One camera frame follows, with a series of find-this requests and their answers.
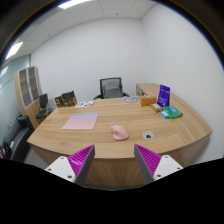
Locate black leather armchair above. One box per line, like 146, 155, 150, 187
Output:
1, 114, 35, 163

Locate flat black box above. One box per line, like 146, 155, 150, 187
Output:
61, 90, 77, 100

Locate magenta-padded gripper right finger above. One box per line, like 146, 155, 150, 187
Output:
133, 143, 184, 186

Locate wooden side desk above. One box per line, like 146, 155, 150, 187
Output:
135, 82, 162, 98

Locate small dark printed carton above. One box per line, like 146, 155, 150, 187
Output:
54, 94, 64, 108

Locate purple standing card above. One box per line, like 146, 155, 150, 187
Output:
156, 84, 171, 108

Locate green-white printed leaflet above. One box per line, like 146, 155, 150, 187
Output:
75, 100, 96, 108

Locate ceiling lights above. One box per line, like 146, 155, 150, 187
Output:
0, 0, 93, 78

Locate black mesh office chair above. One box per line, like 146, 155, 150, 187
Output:
92, 77, 131, 101

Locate small tan box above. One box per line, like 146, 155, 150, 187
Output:
149, 103, 163, 113

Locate wooden shelf unit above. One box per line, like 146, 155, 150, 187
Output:
13, 65, 44, 129

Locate large dark printed carton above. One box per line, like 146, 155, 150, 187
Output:
62, 96, 78, 108

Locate pink-blue gradient mouse pad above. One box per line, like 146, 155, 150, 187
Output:
61, 112, 100, 131

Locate pink computer mouse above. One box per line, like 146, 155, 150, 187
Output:
110, 124, 130, 141

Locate green flat box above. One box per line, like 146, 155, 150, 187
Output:
162, 105, 184, 119

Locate orange-brown cardboard box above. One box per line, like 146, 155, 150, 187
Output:
140, 95, 158, 107

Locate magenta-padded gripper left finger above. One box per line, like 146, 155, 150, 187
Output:
44, 143, 97, 187

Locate small black visitor chair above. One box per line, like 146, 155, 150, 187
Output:
35, 93, 54, 125

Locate small cyan box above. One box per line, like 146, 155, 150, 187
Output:
159, 110, 171, 120

